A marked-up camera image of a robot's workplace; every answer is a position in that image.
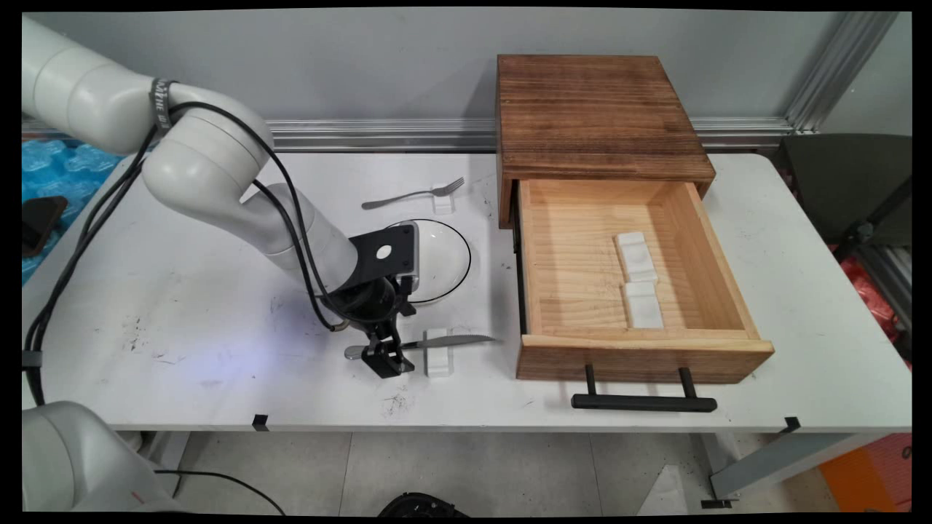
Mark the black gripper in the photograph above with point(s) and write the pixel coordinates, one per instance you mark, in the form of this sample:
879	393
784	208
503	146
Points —
368	302

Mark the serrated steel knife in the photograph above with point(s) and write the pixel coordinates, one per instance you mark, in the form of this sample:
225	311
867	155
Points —
466	339

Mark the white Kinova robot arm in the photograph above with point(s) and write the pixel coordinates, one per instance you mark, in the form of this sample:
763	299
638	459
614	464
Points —
95	94

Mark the white cutlery rest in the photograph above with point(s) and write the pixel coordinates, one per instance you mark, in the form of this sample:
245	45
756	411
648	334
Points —
644	309
443	204
439	365
635	256

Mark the white plate with black rim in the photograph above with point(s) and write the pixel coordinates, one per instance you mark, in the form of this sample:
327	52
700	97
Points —
444	262

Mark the black tape piece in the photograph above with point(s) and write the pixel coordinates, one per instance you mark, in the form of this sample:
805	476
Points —
260	421
791	424

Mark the steel fork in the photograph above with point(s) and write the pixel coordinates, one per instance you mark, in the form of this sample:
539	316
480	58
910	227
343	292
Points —
408	195

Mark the black round floor object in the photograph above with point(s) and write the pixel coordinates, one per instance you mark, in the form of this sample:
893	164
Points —
422	506

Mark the light wooden drawer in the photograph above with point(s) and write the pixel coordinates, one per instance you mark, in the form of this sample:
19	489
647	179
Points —
568	276

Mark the dark wooden drawer cabinet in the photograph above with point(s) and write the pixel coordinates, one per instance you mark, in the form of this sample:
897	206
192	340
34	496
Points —
597	116

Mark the black phone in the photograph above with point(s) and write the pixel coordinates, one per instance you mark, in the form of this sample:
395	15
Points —
42	222

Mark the blue bubble wrap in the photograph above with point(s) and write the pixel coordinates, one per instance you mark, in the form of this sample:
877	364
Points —
65	167

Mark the grey table leg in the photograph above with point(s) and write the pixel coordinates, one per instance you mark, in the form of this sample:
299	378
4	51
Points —
786	462

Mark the black chair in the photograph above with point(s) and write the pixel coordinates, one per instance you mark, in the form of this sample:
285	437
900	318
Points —
837	182

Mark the red plastic wrap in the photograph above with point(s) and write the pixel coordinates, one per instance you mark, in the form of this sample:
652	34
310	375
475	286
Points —
870	295

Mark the orange box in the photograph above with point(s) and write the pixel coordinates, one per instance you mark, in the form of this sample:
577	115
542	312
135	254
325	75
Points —
866	473

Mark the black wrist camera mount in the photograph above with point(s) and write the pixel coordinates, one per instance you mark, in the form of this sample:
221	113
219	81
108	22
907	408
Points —
380	255

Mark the black drawer slide rail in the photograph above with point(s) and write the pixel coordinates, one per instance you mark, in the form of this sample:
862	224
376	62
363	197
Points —
519	276

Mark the horizontal aluminium frame rail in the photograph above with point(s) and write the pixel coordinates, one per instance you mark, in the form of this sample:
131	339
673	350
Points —
378	135

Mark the slanted aluminium frame post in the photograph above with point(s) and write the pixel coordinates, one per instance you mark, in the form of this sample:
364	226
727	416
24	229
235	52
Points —
837	73

